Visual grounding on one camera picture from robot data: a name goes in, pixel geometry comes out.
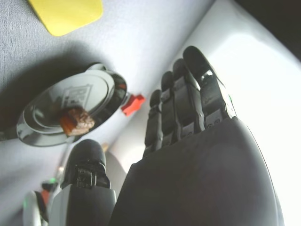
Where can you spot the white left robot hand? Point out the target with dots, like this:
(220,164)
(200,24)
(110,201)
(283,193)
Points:
(200,176)

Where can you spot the brown rock-like object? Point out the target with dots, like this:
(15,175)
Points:
(77,121)

